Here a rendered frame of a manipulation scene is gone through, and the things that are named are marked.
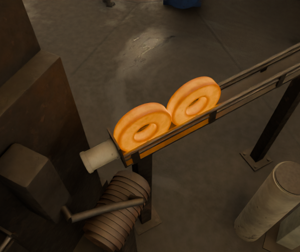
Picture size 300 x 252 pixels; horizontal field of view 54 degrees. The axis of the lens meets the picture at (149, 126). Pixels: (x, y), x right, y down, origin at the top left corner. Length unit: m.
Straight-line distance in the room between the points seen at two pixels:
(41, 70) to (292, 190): 0.76
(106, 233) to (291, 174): 0.57
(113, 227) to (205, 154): 0.84
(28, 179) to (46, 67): 0.25
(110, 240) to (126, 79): 1.22
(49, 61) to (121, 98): 1.09
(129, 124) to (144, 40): 1.50
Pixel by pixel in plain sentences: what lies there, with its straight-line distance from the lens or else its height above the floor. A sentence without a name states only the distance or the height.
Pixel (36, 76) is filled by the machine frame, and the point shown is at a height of 0.87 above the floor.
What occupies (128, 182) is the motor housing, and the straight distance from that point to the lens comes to 0.88.
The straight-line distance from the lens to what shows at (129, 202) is 0.82.
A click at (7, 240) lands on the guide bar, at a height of 0.71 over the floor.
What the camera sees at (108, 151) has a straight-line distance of 0.74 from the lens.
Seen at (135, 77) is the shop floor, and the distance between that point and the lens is 1.88.
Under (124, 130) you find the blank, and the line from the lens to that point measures 0.70.
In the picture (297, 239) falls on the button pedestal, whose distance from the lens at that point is 1.36.
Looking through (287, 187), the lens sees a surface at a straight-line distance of 0.97.
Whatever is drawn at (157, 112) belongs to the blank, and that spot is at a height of 0.77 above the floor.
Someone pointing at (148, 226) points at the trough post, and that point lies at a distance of 1.38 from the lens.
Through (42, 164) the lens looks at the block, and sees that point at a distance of 0.64.
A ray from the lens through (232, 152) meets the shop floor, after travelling 1.60.
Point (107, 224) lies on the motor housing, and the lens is 0.84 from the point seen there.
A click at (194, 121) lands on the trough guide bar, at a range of 0.80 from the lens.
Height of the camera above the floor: 1.33
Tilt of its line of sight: 55 degrees down
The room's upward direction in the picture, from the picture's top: straight up
